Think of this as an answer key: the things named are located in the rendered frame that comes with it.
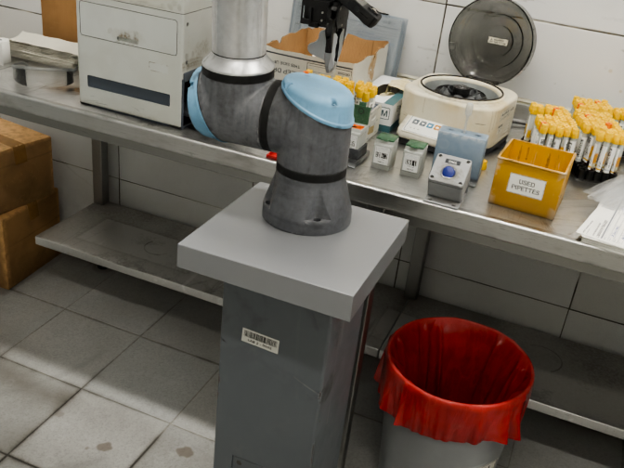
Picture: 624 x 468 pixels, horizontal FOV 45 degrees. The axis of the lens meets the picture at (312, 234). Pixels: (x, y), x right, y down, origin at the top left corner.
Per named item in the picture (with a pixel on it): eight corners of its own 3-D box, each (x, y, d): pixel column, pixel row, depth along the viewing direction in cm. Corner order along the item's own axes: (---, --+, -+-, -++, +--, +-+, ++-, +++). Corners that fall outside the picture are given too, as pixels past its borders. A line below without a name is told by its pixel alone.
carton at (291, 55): (256, 102, 190) (261, 43, 183) (301, 77, 214) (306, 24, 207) (347, 123, 183) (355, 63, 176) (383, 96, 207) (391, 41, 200)
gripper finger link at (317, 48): (307, 68, 162) (313, 25, 158) (333, 73, 161) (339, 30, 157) (302, 71, 160) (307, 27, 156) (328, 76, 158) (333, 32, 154)
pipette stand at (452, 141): (428, 176, 158) (436, 132, 153) (435, 165, 164) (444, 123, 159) (474, 188, 155) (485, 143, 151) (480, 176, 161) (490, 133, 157)
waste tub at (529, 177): (486, 202, 149) (497, 156, 145) (500, 181, 160) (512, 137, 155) (553, 221, 145) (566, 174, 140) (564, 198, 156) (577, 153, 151)
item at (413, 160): (399, 175, 157) (404, 145, 154) (405, 167, 161) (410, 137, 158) (417, 179, 156) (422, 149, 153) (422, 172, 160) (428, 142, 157)
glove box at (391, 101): (348, 123, 183) (353, 85, 178) (378, 99, 203) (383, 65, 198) (396, 135, 179) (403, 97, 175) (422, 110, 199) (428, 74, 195)
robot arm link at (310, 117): (335, 181, 115) (344, 97, 109) (255, 163, 119) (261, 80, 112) (357, 157, 125) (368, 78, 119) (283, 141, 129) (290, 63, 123)
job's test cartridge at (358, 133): (338, 154, 160) (342, 126, 157) (346, 148, 164) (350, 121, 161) (356, 159, 159) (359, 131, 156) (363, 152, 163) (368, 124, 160)
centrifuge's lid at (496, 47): (460, -16, 184) (470, -15, 191) (436, 84, 193) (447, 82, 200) (544, 0, 175) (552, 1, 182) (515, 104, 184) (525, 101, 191)
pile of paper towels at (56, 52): (-2, 53, 204) (-4, 36, 201) (25, 46, 212) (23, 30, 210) (73, 71, 196) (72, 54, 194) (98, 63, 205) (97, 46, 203)
